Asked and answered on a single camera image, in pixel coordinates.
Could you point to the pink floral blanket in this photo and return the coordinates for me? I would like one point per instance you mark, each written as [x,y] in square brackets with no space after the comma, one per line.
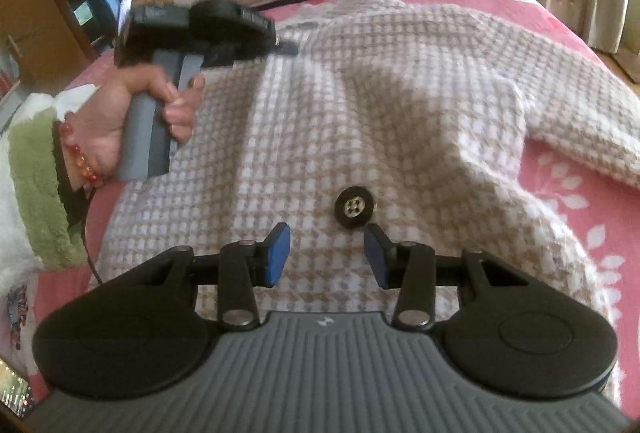
[550,3]

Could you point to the glowing device screen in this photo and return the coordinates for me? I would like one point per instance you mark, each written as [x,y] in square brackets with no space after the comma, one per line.
[12,388]

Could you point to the person's left forearm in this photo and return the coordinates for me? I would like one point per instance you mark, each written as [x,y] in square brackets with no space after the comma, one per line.
[30,173]

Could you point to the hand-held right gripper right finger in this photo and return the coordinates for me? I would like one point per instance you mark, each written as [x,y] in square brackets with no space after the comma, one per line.
[379,260]

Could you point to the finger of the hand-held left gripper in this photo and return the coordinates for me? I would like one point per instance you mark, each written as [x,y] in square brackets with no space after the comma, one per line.
[286,48]

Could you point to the person's left hand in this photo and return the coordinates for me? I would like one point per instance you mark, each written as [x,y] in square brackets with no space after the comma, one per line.
[110,113]

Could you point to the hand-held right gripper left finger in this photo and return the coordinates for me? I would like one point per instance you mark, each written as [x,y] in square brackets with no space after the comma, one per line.
[277,258]

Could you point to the beige white houndstooth knit cardigan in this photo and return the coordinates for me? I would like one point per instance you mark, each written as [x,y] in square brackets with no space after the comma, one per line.
[375,88]

